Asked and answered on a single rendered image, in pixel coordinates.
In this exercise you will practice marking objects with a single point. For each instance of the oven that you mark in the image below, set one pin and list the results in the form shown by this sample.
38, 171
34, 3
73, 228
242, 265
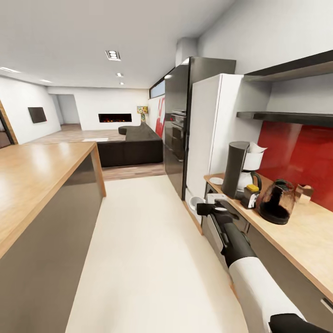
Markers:
178, 135

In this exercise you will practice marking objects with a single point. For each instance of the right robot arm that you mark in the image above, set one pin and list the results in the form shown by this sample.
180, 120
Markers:
265, 306

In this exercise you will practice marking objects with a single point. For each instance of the water glass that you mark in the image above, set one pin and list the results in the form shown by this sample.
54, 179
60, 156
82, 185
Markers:
303, 194

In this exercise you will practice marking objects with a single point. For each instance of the paper coffee filter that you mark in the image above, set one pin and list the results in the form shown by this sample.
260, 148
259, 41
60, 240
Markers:
254, 148

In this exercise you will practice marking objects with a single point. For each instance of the saucer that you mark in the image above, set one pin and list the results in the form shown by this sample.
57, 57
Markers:
216, 180

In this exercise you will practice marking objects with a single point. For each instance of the coffee cup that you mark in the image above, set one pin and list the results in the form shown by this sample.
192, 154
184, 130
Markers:
192, 203

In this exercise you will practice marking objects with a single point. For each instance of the bottle of coffee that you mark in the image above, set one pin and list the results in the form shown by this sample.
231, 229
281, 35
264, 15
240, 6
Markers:
251, 192

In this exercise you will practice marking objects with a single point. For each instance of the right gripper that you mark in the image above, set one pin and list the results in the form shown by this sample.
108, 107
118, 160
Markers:
203, 207

